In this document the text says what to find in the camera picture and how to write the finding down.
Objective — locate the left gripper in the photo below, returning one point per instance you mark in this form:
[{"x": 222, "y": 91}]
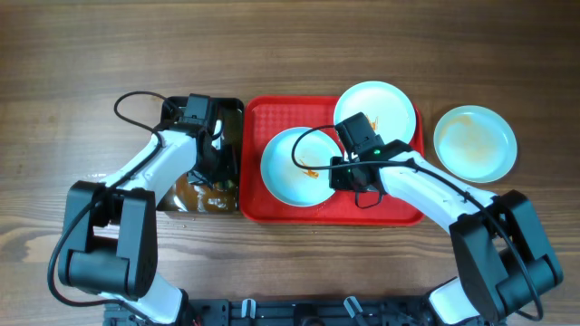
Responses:
[{"x": 213, "y": 178}]

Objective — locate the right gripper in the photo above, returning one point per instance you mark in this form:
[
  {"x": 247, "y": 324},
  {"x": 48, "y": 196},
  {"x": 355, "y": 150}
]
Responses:
[{"x": 337, "y": 181}]

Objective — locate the light blue plate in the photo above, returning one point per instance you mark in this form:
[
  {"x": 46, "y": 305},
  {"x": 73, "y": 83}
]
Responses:
[
  {"x": 475, "y": 143},
  {"x": 387, "y": 108},
  {"x": 289, "y": 166}
]

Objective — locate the light blue plate bottom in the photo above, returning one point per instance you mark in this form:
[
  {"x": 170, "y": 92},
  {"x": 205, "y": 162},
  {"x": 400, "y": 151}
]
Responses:
[{"x": 475, "y": 143}]

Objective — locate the green yellow sponge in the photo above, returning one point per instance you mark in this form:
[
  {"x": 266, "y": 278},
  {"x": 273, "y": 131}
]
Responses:
[{"x": 224, "y": 185}]

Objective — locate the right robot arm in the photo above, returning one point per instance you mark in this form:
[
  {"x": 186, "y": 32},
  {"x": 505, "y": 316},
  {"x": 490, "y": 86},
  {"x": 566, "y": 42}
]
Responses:
[{"x": 503, "y": 256}]

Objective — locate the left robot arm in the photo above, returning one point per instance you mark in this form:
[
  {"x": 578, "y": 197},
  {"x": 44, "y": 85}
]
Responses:
[{"x": 109, "y": 243}]

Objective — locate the black water tray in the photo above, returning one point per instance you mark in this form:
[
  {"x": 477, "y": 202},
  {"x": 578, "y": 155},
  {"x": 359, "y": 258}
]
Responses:
[{"x": 184, "y": 196}]

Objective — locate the red plastic tray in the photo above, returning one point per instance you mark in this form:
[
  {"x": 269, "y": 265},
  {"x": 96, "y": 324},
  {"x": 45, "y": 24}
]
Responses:
[{"x": 266, "y": 116}]

